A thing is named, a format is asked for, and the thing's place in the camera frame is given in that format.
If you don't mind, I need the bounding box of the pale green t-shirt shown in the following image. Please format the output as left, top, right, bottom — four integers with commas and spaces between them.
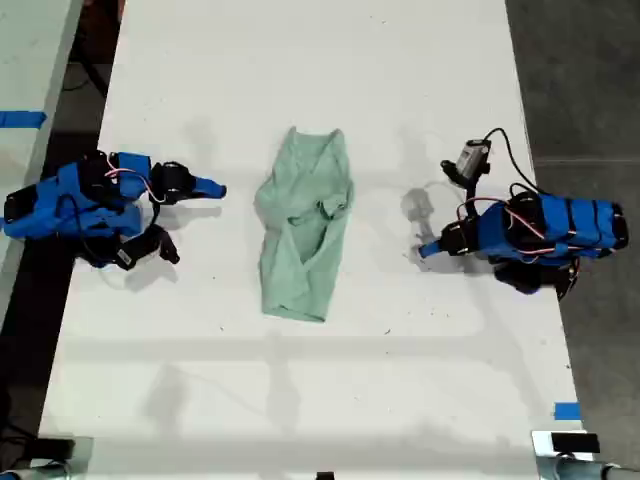
253, 126, 357, 324

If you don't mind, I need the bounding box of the long blue tape strip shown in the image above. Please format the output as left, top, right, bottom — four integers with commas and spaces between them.
0, 110, 48, 131

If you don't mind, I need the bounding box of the white side table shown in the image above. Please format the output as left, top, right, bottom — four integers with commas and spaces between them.
0, 0, 85, 321

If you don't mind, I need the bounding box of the short blue tape strip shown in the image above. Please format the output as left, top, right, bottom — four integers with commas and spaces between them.
553, 401, 583, 422

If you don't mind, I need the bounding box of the small black box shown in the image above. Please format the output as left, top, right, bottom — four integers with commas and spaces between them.
35, 436, 77, 459
550, 432, 601, 454

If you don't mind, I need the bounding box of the short black camera stalk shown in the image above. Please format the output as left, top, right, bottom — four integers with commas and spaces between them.
142, 198, 166, 237
461, 174, 484, 224

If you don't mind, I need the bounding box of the black camera box white label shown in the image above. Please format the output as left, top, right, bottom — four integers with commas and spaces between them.
115, 224, 181, 272

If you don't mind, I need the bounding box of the black and grey camera box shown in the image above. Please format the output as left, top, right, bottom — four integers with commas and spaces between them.
440, 139, 494, 184

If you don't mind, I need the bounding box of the black camera cable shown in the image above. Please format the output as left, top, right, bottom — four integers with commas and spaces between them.
58, 194, 124, 266
482, 127, 544, 196

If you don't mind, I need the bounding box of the black floor cable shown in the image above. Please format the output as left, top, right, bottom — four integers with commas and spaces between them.
63, 47, 110, 99

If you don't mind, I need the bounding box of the shiny metal table bracket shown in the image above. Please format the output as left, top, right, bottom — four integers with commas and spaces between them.
530, 430, 602, 480
28, 435, 96, 480

